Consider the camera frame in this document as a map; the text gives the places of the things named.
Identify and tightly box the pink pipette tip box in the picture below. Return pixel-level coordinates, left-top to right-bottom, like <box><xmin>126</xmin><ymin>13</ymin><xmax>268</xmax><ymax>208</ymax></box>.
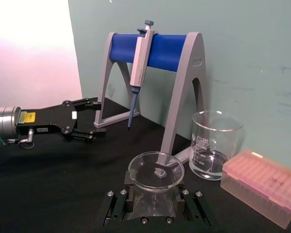
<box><xmin>219</xmin><ymin>149</ymin><xmax>291</xmax><ymax>230</ymax></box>

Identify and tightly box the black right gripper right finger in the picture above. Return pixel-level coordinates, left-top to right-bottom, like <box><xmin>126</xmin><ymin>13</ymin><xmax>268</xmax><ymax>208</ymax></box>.
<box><xmin>174</xmin><ymin>181</ymin><xmax>212</xmax><ymax>225</ymax></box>

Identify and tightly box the grey stand with blue roller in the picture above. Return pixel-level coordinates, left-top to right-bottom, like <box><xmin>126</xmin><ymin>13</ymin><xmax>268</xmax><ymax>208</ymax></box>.
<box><xmin>94</xmin><ymin>31</ymin><xmax>207</xmax><ymax>171</ymax></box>

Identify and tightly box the clear glass beaker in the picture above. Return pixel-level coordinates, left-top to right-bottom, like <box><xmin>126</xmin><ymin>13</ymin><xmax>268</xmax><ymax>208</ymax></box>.
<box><xmin>188</xmin><ymin>110</ymin><xmax>244</xmax><ymax>182</ymax></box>

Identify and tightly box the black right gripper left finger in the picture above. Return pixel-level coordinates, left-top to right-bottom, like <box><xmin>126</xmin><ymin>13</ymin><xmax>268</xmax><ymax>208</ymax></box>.
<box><xmin>102</xmin><ymin>177</ymin><xmax>137</xmax><ymax>225</ymax></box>

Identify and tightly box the black table cloth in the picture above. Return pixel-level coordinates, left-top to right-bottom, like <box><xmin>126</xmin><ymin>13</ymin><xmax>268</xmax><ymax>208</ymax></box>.
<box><xmin>0</xmin><ymin>96</ymin><xmax>291</xmax><ymax>233</ymax></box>

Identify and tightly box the clear glass conical flask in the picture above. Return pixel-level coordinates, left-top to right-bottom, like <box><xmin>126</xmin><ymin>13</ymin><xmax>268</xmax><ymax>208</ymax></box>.
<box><xmin>128</xmin><ymin>150</ymin><xmax>185</xmax><ymax>220</ymax></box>

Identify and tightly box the thin cable with silver plug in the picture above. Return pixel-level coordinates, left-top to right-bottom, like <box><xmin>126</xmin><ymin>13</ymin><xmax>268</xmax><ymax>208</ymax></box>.
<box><xmin>2</xmin><ymin>128</ymin><xmax>35</xmax><ymax>150</ymax></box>

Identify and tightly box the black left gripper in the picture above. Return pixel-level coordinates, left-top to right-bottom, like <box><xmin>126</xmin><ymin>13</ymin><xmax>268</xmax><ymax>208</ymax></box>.
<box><xmin>16</xmin><ymin>97</ymin><xmax>108</xmax><ymax>145</ymax></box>

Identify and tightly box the grey and blue pipette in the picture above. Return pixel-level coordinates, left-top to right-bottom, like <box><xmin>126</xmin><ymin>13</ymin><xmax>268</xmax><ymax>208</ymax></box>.
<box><xmin>127</xmin><ymin>19</ymin><xmax>154</xmax><ymax>132</ymax></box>

